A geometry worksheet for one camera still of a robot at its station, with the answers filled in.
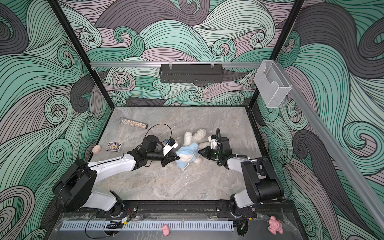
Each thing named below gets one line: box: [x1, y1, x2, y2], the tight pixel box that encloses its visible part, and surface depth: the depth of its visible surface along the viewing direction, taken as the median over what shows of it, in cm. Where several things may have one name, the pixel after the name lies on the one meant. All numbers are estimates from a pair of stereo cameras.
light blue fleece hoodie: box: [175, 142, 200, 170], surface depth 83 cm
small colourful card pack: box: [105, 141, 123, 152], surface depth 97 cm
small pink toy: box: [162, 224, 171, 237], surface depth 67 cm
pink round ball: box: [92, 144, 102, 155], surface depth 95 cm
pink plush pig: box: [268, 216, 284, 235], surface depth 67 cm
